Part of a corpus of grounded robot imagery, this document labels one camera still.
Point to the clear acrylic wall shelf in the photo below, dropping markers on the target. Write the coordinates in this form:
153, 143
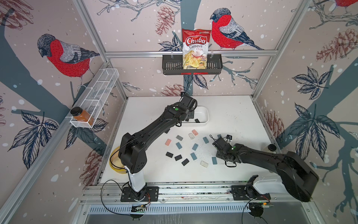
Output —
97, 96

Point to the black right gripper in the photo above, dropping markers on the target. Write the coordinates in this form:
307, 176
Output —
217, 156

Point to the white eraser upper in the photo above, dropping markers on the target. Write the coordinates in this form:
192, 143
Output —
191, 136

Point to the clear jar black lid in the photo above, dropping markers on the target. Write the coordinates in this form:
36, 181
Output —
271, 148

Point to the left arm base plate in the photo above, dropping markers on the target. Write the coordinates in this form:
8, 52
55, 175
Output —
145, 195

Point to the grey eraser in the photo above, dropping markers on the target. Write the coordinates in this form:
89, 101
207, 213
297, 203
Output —
179, 137

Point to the black wire wall basket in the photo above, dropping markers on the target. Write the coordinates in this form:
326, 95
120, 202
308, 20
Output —
173, 65

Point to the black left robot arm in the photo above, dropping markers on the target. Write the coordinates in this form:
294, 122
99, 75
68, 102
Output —
132, 151

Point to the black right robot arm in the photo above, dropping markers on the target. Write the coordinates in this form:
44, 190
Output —
297, 177

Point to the white eraser bottom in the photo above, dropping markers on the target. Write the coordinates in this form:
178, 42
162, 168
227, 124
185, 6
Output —
204, 164

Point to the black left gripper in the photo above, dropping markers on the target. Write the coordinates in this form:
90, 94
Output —
190, 113

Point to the white storage box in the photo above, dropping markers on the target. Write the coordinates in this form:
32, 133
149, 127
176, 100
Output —
200, 113

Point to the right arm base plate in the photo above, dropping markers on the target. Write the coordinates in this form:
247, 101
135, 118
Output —
241, 193

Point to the pink eraser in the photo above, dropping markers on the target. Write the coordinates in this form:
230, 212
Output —
168, 142
195, 132

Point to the white eraser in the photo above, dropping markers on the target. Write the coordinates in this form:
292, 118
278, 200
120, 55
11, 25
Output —
191, 136
204, 164

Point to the orange spice jar black lid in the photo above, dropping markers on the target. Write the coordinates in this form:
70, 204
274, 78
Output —
82, 115

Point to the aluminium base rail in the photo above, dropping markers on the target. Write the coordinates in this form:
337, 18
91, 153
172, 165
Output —
204, 192

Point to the black eraser bottom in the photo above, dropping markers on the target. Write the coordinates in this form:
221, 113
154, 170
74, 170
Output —
185, 162

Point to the Chuba cassava chips bag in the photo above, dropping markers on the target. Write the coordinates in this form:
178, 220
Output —
195, 48

